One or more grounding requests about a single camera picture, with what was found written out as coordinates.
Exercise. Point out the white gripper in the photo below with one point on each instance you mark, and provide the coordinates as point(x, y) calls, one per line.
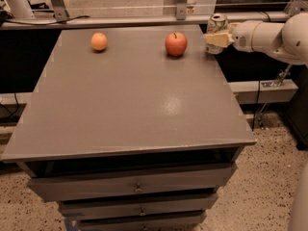
point(243, 36)

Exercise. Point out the white green 7up can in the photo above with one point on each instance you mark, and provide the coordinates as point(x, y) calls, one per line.
point(217, 22)

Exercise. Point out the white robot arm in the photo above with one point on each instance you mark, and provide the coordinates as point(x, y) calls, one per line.
point(286, 42)

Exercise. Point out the red apple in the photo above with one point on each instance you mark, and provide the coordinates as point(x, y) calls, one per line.
point(176, 44)

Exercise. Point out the grey metal railing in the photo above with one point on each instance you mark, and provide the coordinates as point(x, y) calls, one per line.
point(83, 22)

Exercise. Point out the orange fruit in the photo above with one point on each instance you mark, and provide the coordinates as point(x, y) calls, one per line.
point(99, 42)

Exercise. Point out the grey drawer cabinet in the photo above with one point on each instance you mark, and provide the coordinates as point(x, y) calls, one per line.
point(130, 107)

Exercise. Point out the top grey drawer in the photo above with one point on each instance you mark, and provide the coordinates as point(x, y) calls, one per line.
point(155, 180)

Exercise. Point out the grey drawer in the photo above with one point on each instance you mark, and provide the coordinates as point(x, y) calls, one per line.
point(145, 223)
point(138, 205)
point(155, 180)

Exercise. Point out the bottom grey drawer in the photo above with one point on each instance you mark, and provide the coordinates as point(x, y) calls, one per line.
point(145, 223)

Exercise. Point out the white pipe top left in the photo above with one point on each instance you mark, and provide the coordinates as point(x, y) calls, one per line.
point(20, 9)

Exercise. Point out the middle grey drawer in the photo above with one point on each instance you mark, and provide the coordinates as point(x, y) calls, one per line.
point(138, 205)

